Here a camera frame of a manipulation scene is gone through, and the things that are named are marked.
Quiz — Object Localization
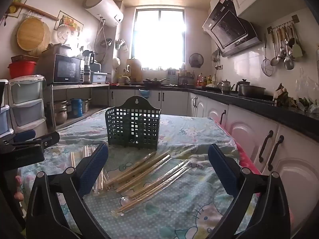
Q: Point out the cartoon cat printed tablecloth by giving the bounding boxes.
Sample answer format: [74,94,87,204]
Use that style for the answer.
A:
[17,108,292,239]

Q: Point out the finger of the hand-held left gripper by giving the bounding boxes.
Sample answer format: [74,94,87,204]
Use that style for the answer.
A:
[5,129,36,145]
[14,132,60,152]

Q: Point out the wall utensil rail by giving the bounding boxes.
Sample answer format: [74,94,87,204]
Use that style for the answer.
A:
[267,15,299,34]

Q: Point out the black countertop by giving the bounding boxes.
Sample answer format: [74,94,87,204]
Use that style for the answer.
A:
[110,83,319,135]

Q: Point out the white round plastic cover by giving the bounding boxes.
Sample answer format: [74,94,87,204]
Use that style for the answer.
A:
[57,24,75,45]

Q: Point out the white plastic drawer unit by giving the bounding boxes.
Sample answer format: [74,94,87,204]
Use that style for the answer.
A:
[9,75,48,135]

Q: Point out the wire skimmer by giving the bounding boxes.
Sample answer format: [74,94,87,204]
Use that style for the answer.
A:
[261,33,274,77]

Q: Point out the black glass range hood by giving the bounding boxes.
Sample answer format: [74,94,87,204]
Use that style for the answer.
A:
[202,0,262,57]

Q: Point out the person's left hand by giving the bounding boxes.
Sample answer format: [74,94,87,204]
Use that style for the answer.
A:
[14,175,25,201]

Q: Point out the white lower cabinets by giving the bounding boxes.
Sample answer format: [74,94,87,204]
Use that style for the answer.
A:
[110,90,319,229]

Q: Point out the stacked steel pots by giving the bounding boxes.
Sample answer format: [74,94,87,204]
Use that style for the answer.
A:
[53,101,69,125]

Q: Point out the blue can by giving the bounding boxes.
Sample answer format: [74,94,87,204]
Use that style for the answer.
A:
[71,99,83,118]

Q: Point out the blender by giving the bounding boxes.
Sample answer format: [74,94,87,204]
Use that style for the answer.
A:
[82,50,95,84]

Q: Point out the metal rack shelf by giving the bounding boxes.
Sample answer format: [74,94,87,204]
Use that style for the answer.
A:
[46,83,110,130]

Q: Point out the fruit wall poster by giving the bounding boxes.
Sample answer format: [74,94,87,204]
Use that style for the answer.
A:
[58,10,84,32]

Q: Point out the pile of chopsticks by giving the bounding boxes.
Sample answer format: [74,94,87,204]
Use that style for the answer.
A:
[70,144,193,217]

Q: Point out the white water heater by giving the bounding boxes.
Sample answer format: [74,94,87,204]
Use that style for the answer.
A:
[83,0,124,27]

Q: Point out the steel teapot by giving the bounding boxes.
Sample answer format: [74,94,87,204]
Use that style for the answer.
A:
[218,80,236,94]

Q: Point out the lemon wall poster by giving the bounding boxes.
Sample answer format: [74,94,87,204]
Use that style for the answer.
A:
[6,0,30,18]

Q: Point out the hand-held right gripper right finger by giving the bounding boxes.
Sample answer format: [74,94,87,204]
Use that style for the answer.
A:
[208,144,291,239]

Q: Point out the black wok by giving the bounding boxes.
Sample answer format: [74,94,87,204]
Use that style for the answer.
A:
[143,78,167,88]

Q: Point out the large steel spoon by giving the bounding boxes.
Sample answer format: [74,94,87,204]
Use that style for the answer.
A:
[284,26,294,71]

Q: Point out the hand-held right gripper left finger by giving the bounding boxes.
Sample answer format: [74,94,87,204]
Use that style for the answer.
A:
[26,143,110,239]

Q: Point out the kitchen window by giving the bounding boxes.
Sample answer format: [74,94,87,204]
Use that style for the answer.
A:
[133,8,186,72]

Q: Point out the pale spatula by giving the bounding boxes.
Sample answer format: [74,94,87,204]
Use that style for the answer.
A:
[290,24,304,58]

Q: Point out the cooking oil bottles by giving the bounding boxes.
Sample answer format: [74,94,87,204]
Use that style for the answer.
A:
[197,73,216,86]

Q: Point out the wooden rolling pin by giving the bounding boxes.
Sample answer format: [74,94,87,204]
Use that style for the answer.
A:
[11,1,60,21]

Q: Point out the round bamboo tray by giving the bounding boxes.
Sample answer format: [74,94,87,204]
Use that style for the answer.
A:
[17,17,51,56]

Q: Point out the small wall fan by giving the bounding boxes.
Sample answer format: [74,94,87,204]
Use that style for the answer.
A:
[189,53,204,68]

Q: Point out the spice rack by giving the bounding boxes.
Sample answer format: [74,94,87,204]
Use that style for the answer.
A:
[167,67,195,85]

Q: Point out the black microwave oven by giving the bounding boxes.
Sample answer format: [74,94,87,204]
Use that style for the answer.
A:
[37,54,85,84]

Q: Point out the wall cup holder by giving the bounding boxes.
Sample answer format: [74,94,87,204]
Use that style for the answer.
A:
[115,39,129,53]

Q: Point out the green plastic utensil basket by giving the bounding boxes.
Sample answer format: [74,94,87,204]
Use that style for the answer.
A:
[105,96,161,151]

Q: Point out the grey plastic container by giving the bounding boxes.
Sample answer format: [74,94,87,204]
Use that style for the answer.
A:
[91,71,108,84]

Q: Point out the red plastic basin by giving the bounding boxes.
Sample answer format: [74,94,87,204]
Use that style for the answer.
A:
[8,61,37,79]

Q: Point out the steel pot with lid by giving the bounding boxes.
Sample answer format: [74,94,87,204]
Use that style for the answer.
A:
[235,79,267,97]

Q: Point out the steel ladle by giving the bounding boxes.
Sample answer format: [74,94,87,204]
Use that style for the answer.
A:
[270,28,280,67]

